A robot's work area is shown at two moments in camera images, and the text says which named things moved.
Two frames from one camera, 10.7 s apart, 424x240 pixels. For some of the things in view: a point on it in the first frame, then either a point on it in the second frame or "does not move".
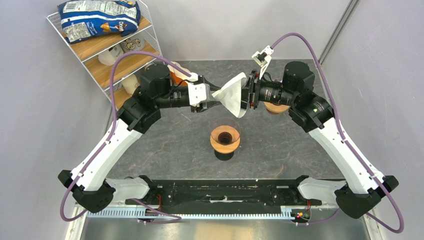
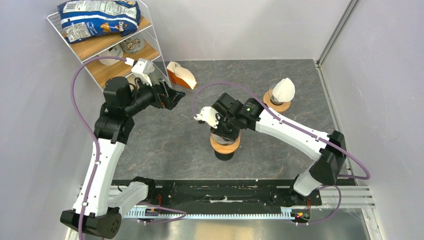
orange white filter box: x=177 y=78 does not move
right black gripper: x=251 y=91 -> x=219 y=131
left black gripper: x=204 y=106 -> x=165 y=96
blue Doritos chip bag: x=82 y=19 does not move
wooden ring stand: x=274 y=109 does not move
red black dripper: x=224 y=157 does not move
